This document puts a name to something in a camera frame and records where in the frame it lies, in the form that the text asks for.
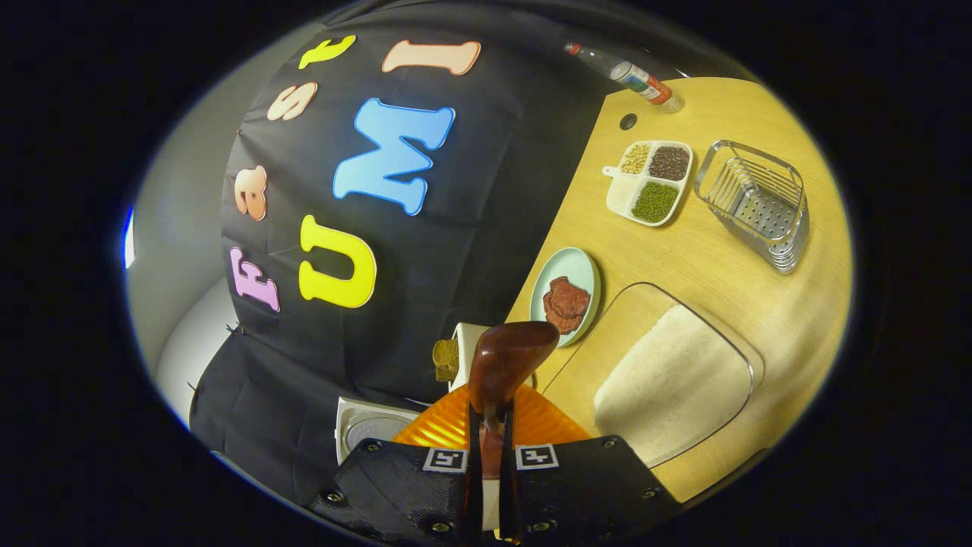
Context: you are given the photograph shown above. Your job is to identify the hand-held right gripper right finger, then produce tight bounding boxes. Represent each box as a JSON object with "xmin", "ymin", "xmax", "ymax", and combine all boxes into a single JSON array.
[{"xmin": 500, "ymin": 384, "xmax": 684, "ymax": 547}]

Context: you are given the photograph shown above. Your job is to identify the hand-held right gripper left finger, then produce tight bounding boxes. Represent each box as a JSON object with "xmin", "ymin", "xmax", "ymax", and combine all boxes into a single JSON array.
[{"xmin": 308, "ymin": 384, "xmax": 484, "ymax": 547}]

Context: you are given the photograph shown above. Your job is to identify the white rice cooker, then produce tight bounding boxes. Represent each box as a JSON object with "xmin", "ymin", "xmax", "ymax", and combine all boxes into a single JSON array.
[{"xmin": 335, "ymin": 397, "xmax": 422, "ymax": 466}]

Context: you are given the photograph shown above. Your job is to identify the brown wooden spoon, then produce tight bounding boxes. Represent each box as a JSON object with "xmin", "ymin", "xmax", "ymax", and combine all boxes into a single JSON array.
[{"xmin": 469, "ymin": 321, "xmax": 560, "ymax": 481}]

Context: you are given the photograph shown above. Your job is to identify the metal wire chopstick holder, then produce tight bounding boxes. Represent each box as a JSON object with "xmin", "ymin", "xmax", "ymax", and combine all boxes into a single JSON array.
[{"xmin": 694, "ymin": 140, "xmax": 809, "ymax": 274}]

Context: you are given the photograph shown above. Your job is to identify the brown bread slice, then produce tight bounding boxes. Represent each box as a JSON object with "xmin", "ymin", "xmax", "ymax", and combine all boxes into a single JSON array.
[{"xmin": 433, "ymin": 339, "xmax": 460, "ymax": 382}]

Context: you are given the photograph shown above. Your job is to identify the clear plastic tray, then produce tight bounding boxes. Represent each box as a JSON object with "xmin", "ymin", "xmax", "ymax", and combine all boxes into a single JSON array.
[{"xmin": 543, "ymin": 283, "xmax": 765, "ymax": 468}]

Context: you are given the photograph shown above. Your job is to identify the white toaster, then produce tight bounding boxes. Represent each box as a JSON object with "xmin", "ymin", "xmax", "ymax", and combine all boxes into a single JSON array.
[{"xmin": 450, "ymin": 323, "xmax": 494, "ymax": 392}]

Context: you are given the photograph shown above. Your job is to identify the brown meat pieces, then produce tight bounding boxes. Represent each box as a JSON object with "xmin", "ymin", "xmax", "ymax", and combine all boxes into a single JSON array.
[{"xmin": 542, "ymin": 277, "xmax": 592, "ymax": 335}]

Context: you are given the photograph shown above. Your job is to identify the light green plate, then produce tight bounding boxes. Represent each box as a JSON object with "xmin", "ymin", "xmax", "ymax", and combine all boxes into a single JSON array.
[{"xmin": 529, "ymin": 247, "xmax": 601, "ymax": 348}]

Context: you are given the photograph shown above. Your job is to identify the black backdrop cloth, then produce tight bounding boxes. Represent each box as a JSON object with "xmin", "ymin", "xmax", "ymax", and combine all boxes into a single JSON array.
[{"xmin": 188, "ymin": 0, "xmax": 730, "ymax": 508}]

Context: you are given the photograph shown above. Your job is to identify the white divided bean dish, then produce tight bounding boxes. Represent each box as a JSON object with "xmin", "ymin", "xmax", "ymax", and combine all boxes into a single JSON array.
[{"xmin": 603, "ymin": 140, "xmax": 694, "ymax": 227}]

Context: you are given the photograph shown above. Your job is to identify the clear bottle with red label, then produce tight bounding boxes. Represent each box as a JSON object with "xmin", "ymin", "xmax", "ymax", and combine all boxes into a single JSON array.
[{"xmin": 564, "ymin": 43, "xmax": 684, "ymax": 115}]

